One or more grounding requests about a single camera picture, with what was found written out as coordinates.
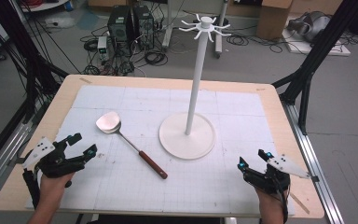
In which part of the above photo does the person's left hand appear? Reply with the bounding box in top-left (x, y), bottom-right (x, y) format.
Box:
top-left (39, 172), bottom-right (76, 204)

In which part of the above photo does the tangle of black floor cables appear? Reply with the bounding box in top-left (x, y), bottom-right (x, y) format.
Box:
top-left (79, 24), bottom-right (169, 77)

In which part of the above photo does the white grid mat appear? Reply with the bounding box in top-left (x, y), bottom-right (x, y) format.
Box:
top-left (24, 84), bottom-right (296, 217)

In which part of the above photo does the person's right hand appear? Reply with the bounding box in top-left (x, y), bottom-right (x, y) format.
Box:
top-left (255, 187), bottom-right (289, 217)

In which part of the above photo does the black metal frame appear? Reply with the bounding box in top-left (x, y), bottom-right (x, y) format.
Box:
top-left (271, 0), bottom-right (358, 135)
top-left (0, 0), bottom-right (69, 124)

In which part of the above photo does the metal spatula with wooden handle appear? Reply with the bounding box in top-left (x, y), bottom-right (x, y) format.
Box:
top-left (95, 110), bottom-right (169, 180)

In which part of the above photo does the white flat board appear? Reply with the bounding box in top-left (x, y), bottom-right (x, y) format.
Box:
top-left (282, 27), bottom-right (351, 57)

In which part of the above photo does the white stand leg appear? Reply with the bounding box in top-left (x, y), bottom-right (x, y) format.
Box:
top-left (213, 0), bottom-right (229, 59)
top-left (162, 0), bottom-right (175, 49)

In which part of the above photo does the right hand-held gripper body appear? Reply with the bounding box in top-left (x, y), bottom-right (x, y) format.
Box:
top-left (242, 154), bottom-right (311, 196)

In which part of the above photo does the small white power supply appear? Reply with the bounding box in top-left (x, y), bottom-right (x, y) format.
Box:
top-left (97, 35), bottom-right (110, 62)

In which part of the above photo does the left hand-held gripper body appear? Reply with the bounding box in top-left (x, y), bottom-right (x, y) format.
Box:
top-left (21, 136), bottom-right (87, 179)

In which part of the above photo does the black computer tower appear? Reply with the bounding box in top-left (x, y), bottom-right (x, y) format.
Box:
top-left (132, 4), bottom-right (155, 50)
top-left (107, 5), bottom-right (134, 43)

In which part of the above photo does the white hook stand rack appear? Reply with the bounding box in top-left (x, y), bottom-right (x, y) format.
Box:
top-left (158, 13), bottom-right (232, 161)

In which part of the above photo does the grey bag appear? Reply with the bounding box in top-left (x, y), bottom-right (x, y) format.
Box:
top-left (287, 10), bottom-right (332, 43)

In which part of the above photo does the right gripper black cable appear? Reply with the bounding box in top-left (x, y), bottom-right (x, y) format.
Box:
top-left (278, 186), bottom-right (292, 224)

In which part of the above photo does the aluminium rail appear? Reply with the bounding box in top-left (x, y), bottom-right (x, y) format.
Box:
top-left (281, 101), bottom-right (345, 224)
top-left (0, 102), bottom-right (34, 203)

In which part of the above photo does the cardboard box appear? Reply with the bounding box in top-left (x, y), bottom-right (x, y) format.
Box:
top-left (255, 0), bottom-right (294, 40)

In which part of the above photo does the thin wooden stick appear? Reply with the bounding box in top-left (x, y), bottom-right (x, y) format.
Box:
top-left (288, 190), bottom-right (310, 215)

